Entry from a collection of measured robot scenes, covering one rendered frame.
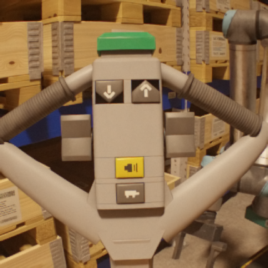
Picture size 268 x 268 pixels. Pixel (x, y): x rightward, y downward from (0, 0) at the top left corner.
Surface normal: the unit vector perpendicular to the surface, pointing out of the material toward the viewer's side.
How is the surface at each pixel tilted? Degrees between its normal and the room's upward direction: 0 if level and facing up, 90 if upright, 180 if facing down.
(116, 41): 74
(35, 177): 67
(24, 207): 90
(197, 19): 90
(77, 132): 91
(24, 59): 90
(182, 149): 57
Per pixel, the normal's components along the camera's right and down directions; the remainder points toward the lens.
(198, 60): -0.70, 0.21
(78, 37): 0.72, 0.18
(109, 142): 0.05, 0.00
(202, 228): -0.70, -0.22
